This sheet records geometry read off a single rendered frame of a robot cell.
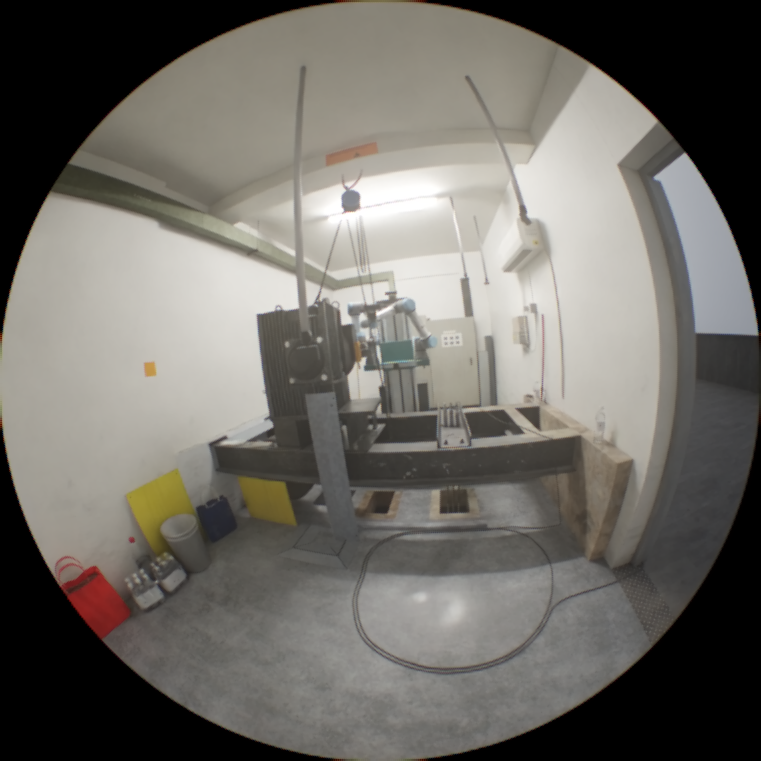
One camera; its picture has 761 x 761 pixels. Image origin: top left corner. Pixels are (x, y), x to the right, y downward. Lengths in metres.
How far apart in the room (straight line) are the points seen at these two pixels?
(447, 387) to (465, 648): 4.02
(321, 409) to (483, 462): 1.03
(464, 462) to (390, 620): 1.02
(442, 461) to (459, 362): 3.09
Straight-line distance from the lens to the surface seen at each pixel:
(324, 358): 1.66
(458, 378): 4.63
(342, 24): 1.71
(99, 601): 1.97
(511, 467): 1.77
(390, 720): 1.30
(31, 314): 1.89
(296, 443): 1.90
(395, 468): 1.73
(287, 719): 1.38
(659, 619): 1.73
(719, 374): 8.74
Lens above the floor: 1.27
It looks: 7 degrees down
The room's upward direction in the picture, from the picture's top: 6 degrees counter-clockwise
